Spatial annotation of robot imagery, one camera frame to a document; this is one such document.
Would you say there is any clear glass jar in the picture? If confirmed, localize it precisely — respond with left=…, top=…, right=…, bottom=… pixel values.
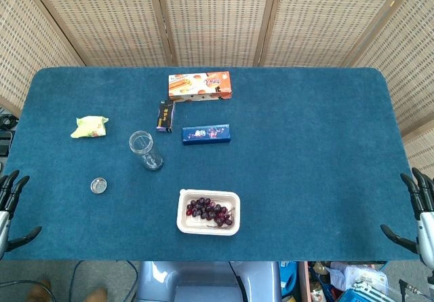
left=128, top=130, right=165, bottom=171

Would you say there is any yellow green snack bag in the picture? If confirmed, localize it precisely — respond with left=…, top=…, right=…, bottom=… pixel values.
left=70, top=115, right=109, bottom=139

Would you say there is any white rectangular food tray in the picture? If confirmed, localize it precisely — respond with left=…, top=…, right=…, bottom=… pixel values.
left=176, top=188, right=242, bottom=236

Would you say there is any small black purple box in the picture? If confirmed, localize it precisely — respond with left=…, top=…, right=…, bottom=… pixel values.
left=155, top=100, right=176, bottom=133

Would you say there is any blue carpet table cover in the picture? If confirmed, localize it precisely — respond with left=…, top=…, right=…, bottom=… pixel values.
left=3, top=67, right=421, bottom=263

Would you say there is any white plastic bag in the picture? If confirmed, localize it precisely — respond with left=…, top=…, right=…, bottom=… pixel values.
left=329, top=261, right=389, bottom=292

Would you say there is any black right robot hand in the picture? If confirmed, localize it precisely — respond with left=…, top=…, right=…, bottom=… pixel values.
left=380, top=167, right=434, bottom=271

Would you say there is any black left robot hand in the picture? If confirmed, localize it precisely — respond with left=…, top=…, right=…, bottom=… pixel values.
left=0, top=169, right=43, bottom=261

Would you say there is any brown shoe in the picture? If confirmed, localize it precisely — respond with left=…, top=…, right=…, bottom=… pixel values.
left=26, top=279, right=52, bottom=302
left=83, top=287, right=109, bottom=302

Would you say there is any black equipment beside table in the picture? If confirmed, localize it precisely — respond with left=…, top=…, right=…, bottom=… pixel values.
left=0, top=111, right=18, bottom=157

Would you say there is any pale blue robot body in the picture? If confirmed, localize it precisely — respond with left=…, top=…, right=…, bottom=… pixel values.
left=135, top=261, right=283, bottom=302

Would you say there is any black floor cable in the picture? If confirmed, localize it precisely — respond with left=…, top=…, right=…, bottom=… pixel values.
left=0, top=280, right=56, bottom=302

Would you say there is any blue plastic container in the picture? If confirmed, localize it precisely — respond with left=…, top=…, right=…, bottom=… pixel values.
left=279, top=261, right=299, bottom=298

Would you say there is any small metal mesh strainer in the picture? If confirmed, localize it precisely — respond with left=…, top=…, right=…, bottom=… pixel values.
left=90, top=177, right=109, bottom=195

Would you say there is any blue white striped box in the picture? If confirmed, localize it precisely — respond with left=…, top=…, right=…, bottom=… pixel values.
left=338, top=280, right=388, bottom=302

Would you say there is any woven rattan folding screen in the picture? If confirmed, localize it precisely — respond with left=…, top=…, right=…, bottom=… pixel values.
left=0, top=0, right=434, bottom=177

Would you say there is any purple grape bunch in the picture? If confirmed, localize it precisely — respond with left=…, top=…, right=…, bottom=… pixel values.
left=185, top=197, right=236, bottom=228

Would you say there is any orange cake box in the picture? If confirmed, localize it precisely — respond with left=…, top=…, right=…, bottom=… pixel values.
left=167, top=71, right=234, bottom=103

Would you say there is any black stand with cable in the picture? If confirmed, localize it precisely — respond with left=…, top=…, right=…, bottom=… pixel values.
left=397, top=277, right=434, bottom=302

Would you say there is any long blue box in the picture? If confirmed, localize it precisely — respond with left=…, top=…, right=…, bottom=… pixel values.
left=181, top=124, right=232, bottom=146

